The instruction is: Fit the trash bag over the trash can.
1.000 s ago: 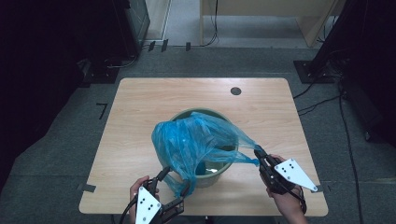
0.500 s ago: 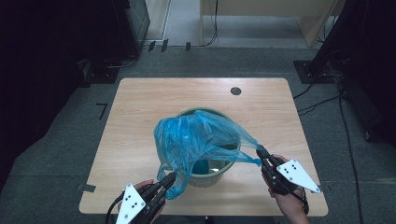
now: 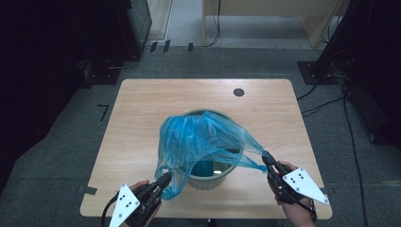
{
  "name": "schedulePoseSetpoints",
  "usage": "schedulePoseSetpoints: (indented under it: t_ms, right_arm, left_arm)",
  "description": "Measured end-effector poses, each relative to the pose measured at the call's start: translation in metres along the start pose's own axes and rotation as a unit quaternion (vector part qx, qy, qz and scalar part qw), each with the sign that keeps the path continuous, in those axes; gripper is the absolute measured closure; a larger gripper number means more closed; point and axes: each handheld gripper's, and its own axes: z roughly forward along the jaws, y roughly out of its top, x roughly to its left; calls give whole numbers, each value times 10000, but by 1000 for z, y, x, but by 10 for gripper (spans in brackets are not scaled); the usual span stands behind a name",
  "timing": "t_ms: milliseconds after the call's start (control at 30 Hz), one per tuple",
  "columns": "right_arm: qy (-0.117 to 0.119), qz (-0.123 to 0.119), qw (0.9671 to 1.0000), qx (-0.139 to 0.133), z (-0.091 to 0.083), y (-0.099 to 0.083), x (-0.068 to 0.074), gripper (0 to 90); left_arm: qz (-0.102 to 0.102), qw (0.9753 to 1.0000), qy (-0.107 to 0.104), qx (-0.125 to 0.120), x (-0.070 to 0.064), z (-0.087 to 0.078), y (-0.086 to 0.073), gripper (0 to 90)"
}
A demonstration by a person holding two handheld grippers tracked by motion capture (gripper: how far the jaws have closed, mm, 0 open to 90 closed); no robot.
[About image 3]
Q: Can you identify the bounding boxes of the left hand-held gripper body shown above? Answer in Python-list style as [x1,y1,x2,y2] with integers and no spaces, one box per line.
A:
[109,182,164,227]

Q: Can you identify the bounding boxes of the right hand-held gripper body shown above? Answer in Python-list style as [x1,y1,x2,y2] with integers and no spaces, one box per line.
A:
[268,162,330,205]

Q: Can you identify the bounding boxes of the green plastic bin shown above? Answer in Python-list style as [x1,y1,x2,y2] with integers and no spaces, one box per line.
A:
[181,108,244,191]

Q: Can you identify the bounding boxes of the blue plastic bag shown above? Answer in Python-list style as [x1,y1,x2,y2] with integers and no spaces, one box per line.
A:
[154,111,272,201]

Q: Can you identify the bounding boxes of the person's left hand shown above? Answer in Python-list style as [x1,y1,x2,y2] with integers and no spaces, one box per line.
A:
[129,179,151,194]

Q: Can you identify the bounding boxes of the light wooden desk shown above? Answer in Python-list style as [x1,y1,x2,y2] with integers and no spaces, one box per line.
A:
[201,0,351,49]

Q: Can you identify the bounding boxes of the black cabinet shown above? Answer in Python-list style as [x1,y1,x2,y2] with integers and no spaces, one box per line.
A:
[113,0,153,61]

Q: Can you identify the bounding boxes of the black curtain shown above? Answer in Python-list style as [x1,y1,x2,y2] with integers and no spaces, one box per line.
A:
[315,0,401,149]
[0,0,127,193]

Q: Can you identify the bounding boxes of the right hand-held gripper cable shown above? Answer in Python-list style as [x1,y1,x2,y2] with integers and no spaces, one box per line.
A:
[292,195,318,222]

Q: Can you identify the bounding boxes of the hand-held gripper cable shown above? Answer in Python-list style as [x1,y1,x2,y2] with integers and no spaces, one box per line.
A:
[100,193,119,227]
[292,195,318,222]

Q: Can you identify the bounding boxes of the left hand-held gripper cable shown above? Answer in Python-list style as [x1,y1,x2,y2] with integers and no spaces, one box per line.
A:
[100,193,119,227]

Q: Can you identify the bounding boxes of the long black floor cable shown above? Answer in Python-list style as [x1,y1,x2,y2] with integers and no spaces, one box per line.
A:
[341,81,369,227]

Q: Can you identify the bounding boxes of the black stand base plate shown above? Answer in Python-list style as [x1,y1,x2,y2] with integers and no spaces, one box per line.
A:
[78,60,122,86]
[297,61,340,85]

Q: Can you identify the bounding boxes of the black looped floor cable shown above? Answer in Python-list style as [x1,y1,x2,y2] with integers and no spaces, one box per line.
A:
[105,55,140,71]

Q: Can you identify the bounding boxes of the black hanging desk cable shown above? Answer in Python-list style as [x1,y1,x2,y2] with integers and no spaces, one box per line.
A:
[203,0,222,48]

